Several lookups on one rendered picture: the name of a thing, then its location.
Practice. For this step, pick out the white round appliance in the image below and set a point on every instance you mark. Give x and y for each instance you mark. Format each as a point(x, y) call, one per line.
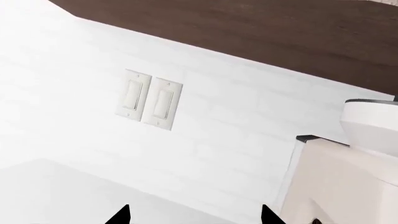
point(370, 126)

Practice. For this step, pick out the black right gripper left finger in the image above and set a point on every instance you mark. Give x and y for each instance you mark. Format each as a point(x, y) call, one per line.
point(122, 217)

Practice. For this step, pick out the white wall light switch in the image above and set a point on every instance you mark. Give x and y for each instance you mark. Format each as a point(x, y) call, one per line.
point(163, 103)
point(133, 95)

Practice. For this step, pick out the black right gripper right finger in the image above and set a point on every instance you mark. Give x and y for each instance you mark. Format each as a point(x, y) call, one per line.
point(269, 217)

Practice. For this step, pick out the dark brown wooden cabinet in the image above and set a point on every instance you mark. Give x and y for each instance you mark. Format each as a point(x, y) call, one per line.
point(248, 32)

